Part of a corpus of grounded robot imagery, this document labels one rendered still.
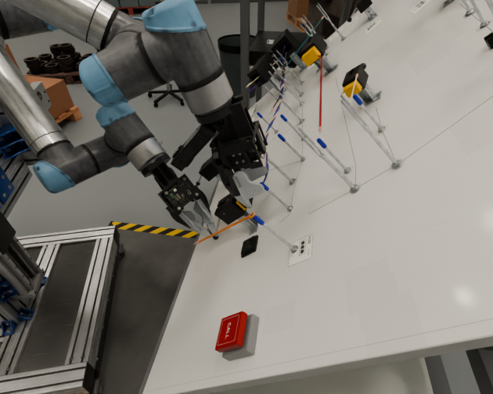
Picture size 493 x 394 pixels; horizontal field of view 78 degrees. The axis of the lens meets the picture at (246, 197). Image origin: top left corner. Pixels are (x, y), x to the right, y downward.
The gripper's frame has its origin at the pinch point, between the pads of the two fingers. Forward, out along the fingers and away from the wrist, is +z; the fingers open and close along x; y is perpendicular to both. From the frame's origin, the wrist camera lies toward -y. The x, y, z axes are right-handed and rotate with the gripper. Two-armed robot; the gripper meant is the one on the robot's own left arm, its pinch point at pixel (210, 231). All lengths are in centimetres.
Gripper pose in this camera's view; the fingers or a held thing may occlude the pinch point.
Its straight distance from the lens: 73.0
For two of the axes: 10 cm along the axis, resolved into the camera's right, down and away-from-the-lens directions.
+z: 6.1, 7.8, 1.0
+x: 7.7, -6.2, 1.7
